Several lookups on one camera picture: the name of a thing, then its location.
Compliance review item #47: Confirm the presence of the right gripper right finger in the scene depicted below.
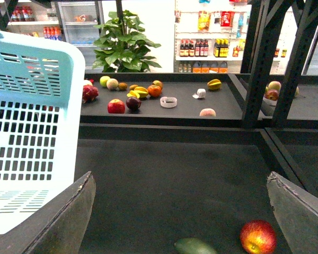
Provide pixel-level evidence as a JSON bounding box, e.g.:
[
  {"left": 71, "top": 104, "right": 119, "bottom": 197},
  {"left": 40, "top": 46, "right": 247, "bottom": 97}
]
[{"left": 267, "top": 171, "right": 318, "bottom": 253}]

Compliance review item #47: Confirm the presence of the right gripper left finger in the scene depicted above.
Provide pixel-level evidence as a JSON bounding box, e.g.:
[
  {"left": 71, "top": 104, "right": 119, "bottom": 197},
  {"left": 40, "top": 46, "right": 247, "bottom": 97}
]
[{"left": 0, "top": 171, "right": 96, "bottom": 253}]

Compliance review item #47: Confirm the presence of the light blue plastic basket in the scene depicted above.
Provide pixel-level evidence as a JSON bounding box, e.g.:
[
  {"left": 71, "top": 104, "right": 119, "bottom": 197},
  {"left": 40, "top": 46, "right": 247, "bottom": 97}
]
[{"left": 0, "top": 31, "right": 85, "bottom": 235}]

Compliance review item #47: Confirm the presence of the red yellow apple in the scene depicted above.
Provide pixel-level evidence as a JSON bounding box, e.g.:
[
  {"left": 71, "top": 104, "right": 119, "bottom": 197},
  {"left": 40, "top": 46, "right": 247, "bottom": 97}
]
[{"left": 240, "top": 220, "right": 277, "bottom": 253}]

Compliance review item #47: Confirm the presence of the dark green avocado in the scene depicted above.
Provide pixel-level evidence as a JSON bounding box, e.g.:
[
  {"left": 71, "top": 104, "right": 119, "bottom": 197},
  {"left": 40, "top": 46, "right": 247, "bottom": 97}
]
[{"left": 174, "top": 238, "right": 218, "bottom": 254}]

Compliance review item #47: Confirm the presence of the red apple in bowl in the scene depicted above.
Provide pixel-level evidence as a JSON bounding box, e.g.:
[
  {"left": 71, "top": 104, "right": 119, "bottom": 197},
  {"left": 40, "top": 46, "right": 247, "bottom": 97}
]
[{"left": 264, "top": 89, "right": 279, "bottom": 101}]

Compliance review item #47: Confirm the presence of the red apple on shelf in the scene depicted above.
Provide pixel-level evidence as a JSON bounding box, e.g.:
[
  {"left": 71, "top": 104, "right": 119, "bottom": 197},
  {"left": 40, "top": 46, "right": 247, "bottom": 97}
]
[{"left": 107, "top": 98, "right": 126, "bottom": 114}]

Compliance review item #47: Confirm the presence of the pink dragon fruit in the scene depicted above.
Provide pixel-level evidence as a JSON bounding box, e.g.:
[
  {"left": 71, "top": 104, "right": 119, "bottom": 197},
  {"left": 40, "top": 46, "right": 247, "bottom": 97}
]
[{"left": 82, "top": 85, "right": 99, "bottom": 103}]

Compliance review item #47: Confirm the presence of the pale green apple in bowl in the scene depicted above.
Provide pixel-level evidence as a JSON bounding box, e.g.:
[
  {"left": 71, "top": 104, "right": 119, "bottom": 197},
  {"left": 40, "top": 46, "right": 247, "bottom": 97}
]
[{"left": 268, "top": 81, "right": 281, "bottom": 92}]

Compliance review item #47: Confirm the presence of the dark purple plum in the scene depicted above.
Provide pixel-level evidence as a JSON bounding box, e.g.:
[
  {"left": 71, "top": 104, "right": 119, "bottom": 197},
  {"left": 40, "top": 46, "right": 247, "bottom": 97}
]
[{"left": 126, "top": 96, "right": 142, "bottom": 111}]

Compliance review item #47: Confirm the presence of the pale peach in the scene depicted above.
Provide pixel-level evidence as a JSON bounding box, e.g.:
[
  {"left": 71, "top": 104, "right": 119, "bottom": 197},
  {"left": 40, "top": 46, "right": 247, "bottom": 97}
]
[{"left": 199, "top": 108, "right": 216, "bottom": 117}]

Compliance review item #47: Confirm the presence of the beige round melon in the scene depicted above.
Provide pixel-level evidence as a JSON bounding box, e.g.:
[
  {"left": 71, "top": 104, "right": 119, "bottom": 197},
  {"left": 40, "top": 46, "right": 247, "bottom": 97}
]
[{"left": 106, "top": 78, "right": 119, "bottom": 90}]

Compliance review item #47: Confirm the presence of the brown kiwi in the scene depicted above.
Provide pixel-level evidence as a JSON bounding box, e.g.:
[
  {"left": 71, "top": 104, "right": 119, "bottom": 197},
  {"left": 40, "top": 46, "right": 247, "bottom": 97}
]
[{"left": 118, "top": 83, "right": 128, "bottom": 91}]

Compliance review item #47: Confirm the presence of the yellow starfruit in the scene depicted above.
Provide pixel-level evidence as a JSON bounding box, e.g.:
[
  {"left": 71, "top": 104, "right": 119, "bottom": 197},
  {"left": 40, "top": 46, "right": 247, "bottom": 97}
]
[
  {"left": 127, "top": 86, "right": 149, "bottom": 99},
  {"left": 207, "top": 79, "right": 222, "bottom": 90}
]

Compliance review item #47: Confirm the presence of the small orange brown fruit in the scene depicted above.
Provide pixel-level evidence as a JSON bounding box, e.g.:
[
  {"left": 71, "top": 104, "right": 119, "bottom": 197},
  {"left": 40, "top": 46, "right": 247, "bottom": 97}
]
[{"left": 129, "top": 85, "right": 139, "bottom": 91}]

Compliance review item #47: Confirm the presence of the yellow starfruit far right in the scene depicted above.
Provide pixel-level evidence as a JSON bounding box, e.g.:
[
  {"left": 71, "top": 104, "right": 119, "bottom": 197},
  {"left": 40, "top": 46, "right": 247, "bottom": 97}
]
[{"left": 207, "top": 79, "right": 222, "bottom": 90}]

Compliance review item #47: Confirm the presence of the crumpled white tape piece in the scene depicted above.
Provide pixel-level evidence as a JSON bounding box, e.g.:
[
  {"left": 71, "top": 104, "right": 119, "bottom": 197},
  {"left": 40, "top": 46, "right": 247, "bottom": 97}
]
[{"left": 192, "top": 88, "right": 206, "bottom": 99}]

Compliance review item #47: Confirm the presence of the orange persimmon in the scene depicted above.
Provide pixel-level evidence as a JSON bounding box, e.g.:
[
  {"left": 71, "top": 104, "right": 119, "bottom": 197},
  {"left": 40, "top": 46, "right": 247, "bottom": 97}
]
[{"left": 147, "top": 85, "right": 162, "bottom": 98}]

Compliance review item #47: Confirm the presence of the red green apple back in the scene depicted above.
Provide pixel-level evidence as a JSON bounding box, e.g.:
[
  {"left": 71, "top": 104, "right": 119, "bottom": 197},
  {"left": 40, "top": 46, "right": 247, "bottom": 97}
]
[{"left": 152, "top": 80, "right": 163, "bottom": 89}]

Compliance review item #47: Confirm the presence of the green potted plant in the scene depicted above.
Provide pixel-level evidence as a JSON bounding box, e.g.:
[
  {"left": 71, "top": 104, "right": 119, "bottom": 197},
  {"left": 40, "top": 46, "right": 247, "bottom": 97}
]
[{"left": 92, "top": 10, "right": 161, "bottom": 73}]

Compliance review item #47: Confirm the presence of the white store shelf with bottles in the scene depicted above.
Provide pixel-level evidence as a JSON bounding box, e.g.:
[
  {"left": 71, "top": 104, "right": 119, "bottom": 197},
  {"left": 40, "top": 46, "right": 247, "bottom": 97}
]
[{"left": 174, "top": 1, "right": 251, "bottom": 73}]

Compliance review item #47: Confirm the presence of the glass door refrigerator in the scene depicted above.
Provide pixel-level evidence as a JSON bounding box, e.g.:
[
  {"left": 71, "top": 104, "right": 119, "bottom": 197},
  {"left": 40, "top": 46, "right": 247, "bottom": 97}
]
[{"left": 56, "top": 1, "right": 102, "bottom": 70}]

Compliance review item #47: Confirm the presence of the white tape ring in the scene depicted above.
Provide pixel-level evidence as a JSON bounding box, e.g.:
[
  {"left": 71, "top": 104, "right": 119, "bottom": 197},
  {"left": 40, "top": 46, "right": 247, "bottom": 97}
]
[{"left": 160, "top": 96, "right": 178, "bottom": 109}]

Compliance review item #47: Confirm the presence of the black metal rack post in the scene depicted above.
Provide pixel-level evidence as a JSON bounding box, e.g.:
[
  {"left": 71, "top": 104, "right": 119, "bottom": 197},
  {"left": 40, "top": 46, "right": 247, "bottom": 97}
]
[{"left": 242, "top": 1, "right": 318, "bottom": 129}]

